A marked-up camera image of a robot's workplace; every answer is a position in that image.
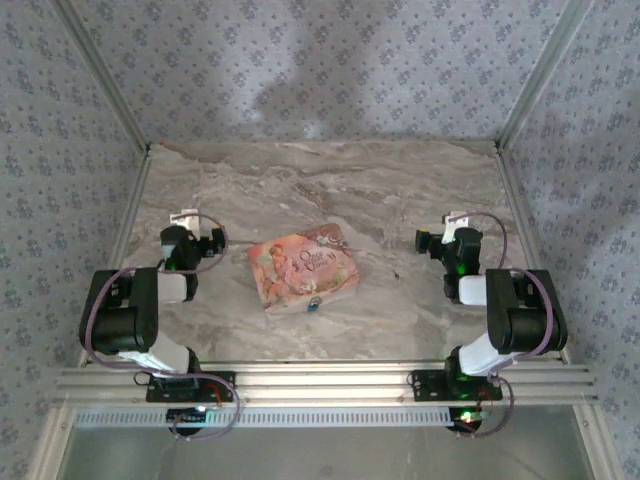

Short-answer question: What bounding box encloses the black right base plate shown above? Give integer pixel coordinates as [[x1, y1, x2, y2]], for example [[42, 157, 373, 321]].
[[408, 368, 504, 402]]

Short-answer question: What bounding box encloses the aluminium extrusion base beam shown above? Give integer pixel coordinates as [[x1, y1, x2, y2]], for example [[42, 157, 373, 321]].
[[53, 361, 600, 407]]

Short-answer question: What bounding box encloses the controller board with LED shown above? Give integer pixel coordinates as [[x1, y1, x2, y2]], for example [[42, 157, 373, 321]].
[[166, 404, 222, 427], [448, 406, 490, 432]]

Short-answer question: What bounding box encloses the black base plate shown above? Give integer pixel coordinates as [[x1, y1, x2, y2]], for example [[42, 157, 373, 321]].
[[408, 368, 504, 402], [143, 370, 237, 404]]

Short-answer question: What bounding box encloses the slotted grey cable duct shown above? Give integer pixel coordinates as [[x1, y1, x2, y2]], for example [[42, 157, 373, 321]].
[[72, 406, 507, 431]]

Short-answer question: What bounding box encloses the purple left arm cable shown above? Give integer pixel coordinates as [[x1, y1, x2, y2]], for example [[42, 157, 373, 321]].
[[81, 268, 151, 372]]

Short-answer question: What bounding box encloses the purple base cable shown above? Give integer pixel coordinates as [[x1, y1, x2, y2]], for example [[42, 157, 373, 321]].
[[168, 375, 242, 442], [455, 375, 517, 437]]

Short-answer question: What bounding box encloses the purple left wrist cable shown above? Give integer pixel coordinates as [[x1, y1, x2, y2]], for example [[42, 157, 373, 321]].
[[158, 212, 230, 275]]

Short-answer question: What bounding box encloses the purple wrist cable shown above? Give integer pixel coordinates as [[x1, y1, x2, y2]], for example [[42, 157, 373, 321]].
[[158, 212, 230, 275], [462, 211, 510, 272]]

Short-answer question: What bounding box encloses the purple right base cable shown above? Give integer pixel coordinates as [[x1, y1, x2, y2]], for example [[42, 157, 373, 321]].
[[455, 375, 517, 437]]

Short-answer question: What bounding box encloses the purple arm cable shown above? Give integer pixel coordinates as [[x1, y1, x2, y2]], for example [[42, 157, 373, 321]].
[[81, 268, 151, 372], [492, 266, 557, 374]]

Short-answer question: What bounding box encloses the purple right wrist cable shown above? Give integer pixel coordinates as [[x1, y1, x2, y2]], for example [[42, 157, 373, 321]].
[[462, 211, 510, 272]]

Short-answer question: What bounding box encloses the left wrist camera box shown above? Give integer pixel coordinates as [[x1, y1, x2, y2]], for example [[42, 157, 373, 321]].
[[169, 208, 202, 234]]

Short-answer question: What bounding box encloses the aluminium frame post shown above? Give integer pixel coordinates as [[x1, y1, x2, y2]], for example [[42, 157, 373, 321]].
[[493, 0, 597, 154]]

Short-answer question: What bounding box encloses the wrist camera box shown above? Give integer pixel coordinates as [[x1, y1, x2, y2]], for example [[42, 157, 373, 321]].
[[169, 208, 202, 234], [442, 210, 474, 244]]

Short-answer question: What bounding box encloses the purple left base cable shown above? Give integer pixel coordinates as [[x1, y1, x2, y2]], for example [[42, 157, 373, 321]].
[[168, 375, 242, 442]]

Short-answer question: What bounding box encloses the aluminium table side rail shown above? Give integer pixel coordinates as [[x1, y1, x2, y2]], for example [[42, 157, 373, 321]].
[[493, 144, 544, 274], [107, 147, 155, 274]]

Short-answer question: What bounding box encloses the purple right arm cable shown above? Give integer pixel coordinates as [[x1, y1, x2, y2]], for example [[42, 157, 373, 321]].
[[492, 266, 557, 374]]

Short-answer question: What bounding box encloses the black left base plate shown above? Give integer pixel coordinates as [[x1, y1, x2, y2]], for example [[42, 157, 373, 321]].
[[143, 370, 237, 404]]

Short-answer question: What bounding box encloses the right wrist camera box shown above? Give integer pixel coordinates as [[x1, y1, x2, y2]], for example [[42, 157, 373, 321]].
[[442, 210, 474, 244]]

